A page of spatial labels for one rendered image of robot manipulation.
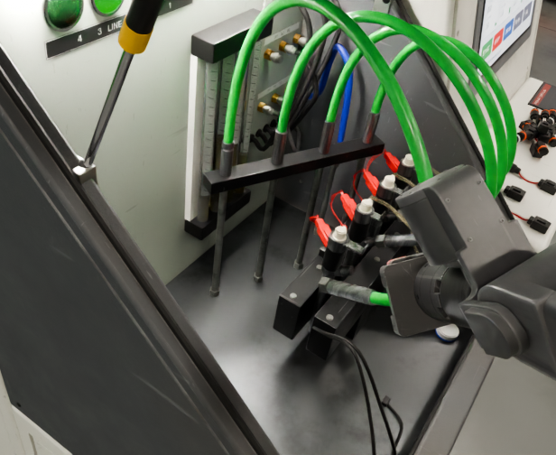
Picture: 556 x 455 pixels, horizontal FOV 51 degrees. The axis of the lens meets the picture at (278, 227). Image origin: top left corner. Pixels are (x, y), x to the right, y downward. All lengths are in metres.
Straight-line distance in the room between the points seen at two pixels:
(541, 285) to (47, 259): 0.43
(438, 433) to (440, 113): 0.51
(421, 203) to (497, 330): 0.11
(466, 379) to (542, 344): 0.54
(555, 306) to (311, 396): 0.65
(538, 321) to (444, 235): 0.10
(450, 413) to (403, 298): 0.36
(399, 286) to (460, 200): 0.14
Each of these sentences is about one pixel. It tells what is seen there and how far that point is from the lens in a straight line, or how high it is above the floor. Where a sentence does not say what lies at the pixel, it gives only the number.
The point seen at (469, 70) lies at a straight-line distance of 0.82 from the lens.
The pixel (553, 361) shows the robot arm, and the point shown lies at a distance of 0.39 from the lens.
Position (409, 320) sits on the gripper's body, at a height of 1.24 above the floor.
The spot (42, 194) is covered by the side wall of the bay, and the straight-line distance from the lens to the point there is 0.54.
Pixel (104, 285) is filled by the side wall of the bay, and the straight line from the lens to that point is 0.55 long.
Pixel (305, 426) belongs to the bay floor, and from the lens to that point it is 0.94.
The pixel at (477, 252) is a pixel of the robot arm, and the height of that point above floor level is 1.37.
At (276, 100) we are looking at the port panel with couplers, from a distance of 1.09.
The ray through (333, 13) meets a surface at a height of 1.42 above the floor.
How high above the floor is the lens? 1.64
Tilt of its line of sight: 41 degrees down
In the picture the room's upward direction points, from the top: 10 degrees clockwise
